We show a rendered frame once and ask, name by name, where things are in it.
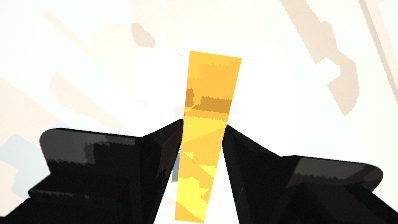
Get yellow rectangular bar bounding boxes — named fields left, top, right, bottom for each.
left=174, top=51, right=242, bottom=224

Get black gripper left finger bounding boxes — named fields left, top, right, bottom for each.
left=39, top=119, right=184, bottom=224

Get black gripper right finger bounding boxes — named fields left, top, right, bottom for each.
left=222, top=124, right=384, bottom=224

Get light blue wedge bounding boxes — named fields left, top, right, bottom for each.
left=171, top=149, right=181, bottom=181

